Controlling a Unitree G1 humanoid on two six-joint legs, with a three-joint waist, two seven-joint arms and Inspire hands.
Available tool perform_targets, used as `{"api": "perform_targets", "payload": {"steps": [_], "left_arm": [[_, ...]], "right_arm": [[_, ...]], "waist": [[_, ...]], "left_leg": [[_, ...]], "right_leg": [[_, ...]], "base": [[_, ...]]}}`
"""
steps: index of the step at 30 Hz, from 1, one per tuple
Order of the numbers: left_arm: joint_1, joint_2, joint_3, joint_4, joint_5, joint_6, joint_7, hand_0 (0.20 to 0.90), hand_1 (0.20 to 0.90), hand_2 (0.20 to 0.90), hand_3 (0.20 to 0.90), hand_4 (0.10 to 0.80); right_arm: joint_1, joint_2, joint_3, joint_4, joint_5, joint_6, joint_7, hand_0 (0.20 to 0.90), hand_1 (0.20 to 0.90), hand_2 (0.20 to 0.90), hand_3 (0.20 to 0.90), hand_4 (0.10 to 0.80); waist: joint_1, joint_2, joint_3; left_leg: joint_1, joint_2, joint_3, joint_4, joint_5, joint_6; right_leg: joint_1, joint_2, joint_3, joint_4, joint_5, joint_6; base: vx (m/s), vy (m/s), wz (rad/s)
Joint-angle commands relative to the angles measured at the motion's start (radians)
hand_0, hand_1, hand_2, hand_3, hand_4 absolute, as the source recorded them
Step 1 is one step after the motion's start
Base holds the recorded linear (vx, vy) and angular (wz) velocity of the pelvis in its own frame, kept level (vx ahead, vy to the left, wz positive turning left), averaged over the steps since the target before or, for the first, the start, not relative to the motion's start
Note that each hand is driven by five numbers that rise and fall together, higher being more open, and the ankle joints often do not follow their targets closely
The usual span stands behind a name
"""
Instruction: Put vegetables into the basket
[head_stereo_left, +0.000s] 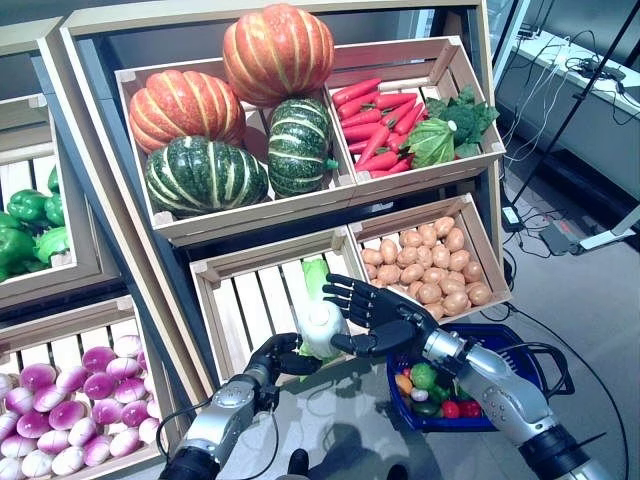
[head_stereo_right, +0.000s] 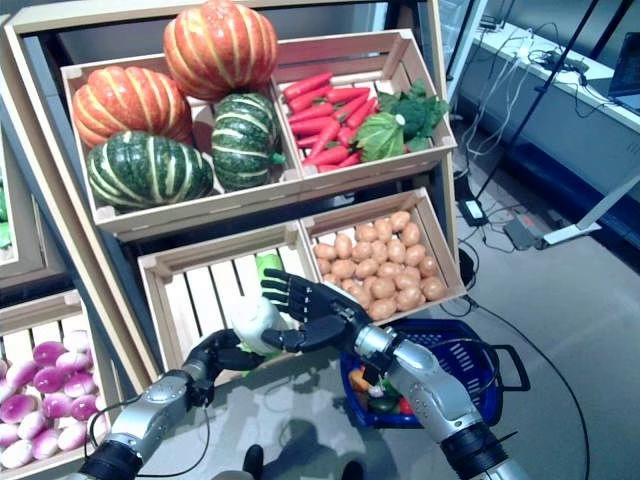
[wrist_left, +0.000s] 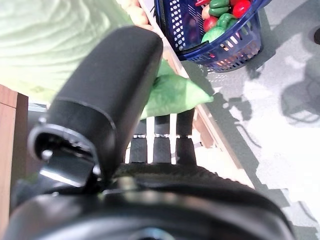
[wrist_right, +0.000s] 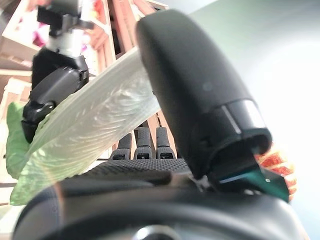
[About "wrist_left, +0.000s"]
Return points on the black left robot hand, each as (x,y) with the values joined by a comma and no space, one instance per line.
(105,87)

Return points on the green white napa cabbage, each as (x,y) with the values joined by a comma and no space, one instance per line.
(175,100)

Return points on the blue plastic shopping basket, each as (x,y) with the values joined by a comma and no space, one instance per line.
(250,42)

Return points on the green toy lettuce head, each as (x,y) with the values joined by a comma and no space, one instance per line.
(212,34)

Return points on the peach toy onion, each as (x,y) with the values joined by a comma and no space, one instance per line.
(205,12)

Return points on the small green toy pepper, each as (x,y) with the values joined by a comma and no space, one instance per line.
(226,20)

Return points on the green toy bell pepper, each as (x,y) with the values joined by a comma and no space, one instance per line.
(218,6)

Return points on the red toy tomato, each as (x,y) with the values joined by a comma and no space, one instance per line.
(241,7)

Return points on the wooden display rack frame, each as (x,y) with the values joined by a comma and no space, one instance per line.
(10,125)

